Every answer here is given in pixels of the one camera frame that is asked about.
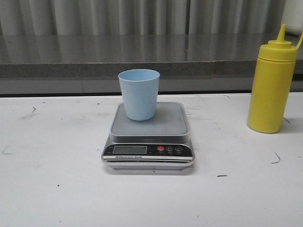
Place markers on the yellow squeeze bottle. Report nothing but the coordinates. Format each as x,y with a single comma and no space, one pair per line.
271,85

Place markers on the white container in background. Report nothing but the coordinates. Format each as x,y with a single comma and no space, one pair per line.
293,16

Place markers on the light blue plastic cup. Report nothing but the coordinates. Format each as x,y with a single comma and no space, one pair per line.
139,89

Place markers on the silver digital kitchen scale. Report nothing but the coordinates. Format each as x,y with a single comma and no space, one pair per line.
160,143

